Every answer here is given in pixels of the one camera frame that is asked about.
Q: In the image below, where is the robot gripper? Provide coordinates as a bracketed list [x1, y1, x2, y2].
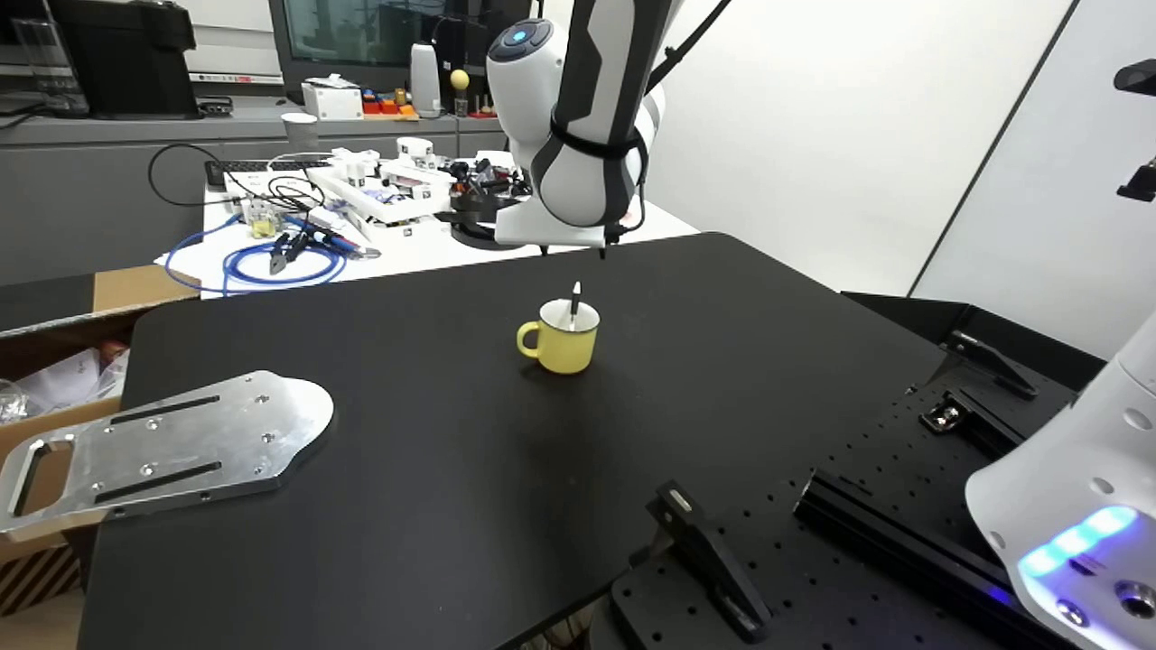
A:
[495, 141, 655, 261]

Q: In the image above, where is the yellow ceramic cup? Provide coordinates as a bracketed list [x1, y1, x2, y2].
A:
[512, 296, 605, 379]

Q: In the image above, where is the yellow ball figure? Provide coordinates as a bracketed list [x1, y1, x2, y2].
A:
[444, 64, 478, 120]

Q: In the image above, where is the white circuit board clutter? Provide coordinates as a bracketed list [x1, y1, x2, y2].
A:
[302, 138, 454, 229]

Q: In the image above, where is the white cylinder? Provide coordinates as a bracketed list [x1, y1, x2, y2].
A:
[407, 39, 444, 120]

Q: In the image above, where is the black perforated breadboard table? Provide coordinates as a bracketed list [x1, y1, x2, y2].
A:
[608, 291, 1107, 650]

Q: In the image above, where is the flat silver metal plate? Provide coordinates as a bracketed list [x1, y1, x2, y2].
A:
[0, 367, 340, 539]

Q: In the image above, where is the black boxy device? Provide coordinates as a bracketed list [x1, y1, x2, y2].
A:
[48, 0, 202, 120]

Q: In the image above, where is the open cardboard box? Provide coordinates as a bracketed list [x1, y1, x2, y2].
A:
[0, 264, 202, 621]

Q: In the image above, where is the blue cable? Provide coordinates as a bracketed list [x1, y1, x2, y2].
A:
[161, 211, 370, 300]

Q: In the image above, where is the black clamp bracket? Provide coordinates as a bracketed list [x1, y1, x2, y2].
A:
[644, 479, 774, 642]

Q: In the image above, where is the thin black looped cable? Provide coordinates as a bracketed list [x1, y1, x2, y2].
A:
[145, 138, 245, 211]

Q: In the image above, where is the black aluminium rail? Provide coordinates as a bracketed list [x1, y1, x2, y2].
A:
[790, 469, 1027, 621]

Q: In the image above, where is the black metal bracket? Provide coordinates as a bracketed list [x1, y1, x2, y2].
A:
[919, 329, 1041, 456]

